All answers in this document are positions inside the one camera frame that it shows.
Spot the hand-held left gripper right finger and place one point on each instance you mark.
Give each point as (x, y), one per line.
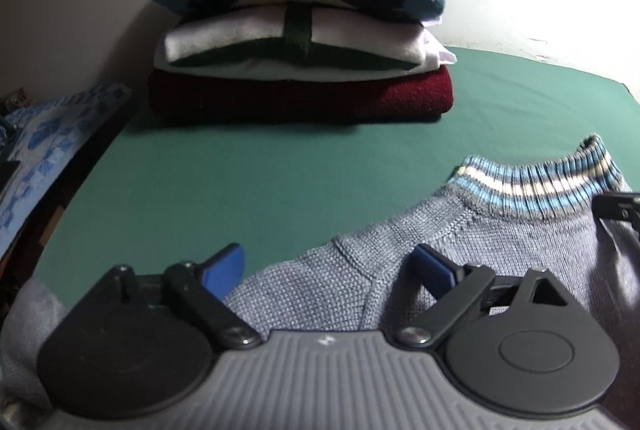
(432, 265)

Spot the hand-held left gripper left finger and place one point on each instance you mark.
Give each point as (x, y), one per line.
(227, 265)

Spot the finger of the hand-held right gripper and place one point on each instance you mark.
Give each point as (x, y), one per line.
(617, 206)

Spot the grey striped knit sweater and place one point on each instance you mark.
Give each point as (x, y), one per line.
(500, 235)

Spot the maroon knit sweater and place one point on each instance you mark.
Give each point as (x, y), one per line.
(300, 98)

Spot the pale lilac garment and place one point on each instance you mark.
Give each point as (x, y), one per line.
(440, 53)

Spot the blue white patterned towel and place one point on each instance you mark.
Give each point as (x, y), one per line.
(50, 135)

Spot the white and dark green garment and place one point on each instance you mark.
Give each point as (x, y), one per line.
(225, 30)

